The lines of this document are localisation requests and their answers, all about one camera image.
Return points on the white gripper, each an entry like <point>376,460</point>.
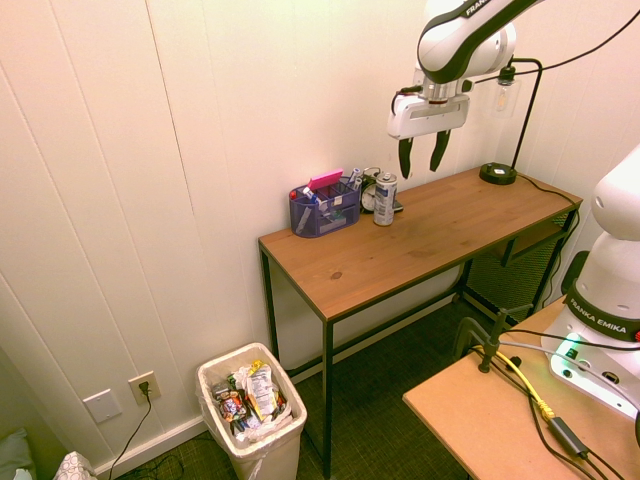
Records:
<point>429,116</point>

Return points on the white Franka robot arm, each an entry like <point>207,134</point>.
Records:
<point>462,37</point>

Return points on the white trash bin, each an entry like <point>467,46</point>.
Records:
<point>250,430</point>
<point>260,440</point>

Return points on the black desk lamp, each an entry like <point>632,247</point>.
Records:
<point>500,170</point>

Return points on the pink sticky note pad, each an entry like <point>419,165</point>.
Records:
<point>326,179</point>

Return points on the blue mesh desk organizer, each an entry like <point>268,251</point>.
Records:
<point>320,212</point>

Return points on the black clamp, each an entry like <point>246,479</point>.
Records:
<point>487,340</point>

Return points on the plywood robot mounting table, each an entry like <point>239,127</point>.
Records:
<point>515,415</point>

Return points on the snack wrapper with nutrition label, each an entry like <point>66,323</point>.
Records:
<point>258,387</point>

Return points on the white patterned tissue box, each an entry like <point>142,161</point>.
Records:
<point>75,467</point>

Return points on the wooden desk with black frame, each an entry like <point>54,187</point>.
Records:
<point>400,235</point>

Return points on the white wall outlet plate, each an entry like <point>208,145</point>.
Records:
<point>144,386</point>

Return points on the white blank wall plate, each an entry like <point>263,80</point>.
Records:
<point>102,405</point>

